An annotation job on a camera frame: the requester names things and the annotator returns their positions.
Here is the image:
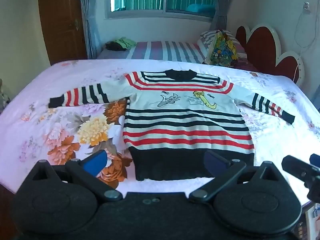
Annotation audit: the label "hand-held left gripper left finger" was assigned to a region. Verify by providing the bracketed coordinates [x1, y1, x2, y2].
[31, 150, 123, 202]

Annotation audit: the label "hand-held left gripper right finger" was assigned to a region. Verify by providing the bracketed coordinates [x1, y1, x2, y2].
[189, 150, 282, 203]

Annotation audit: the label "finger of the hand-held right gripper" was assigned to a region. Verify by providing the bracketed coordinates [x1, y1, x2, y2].
[282, 155, 320, 203]
[309, 153, 320, 167]

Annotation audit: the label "striped cat print sweater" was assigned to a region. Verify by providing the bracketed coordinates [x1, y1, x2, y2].
[48, 69, 296, 182]

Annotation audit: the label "dark clothes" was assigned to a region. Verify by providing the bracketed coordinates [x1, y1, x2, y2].
[105, 41, 123, 51]

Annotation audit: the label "green clothes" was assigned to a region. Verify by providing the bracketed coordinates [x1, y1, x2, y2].
[114, 37, 137, 50]

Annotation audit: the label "pink floral bedsheet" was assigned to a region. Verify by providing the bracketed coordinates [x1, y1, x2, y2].
[0, 59, 320, 205]

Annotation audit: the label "colourful floral pillow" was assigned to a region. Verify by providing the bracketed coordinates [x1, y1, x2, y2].
[205, 30, 239, 67]

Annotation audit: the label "red heart-shaped headboard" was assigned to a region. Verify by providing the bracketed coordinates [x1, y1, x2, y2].
[235, 23, 305, 84]

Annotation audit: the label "striped bed sheet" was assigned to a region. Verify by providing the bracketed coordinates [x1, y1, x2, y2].
[97, 41, 208, 64]

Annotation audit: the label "wooden door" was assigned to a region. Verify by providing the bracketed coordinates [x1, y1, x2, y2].
[37, 0, 88, 65]

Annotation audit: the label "grey curtain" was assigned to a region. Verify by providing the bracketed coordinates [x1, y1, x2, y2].
[211, 0, 238, 32]
[77, 0, 102, 59]

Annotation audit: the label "teal cloth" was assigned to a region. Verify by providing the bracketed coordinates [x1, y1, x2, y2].
[186, 4, 215, 13]

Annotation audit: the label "white wall cable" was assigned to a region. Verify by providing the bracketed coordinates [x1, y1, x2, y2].
[294, 2, 317, 49]

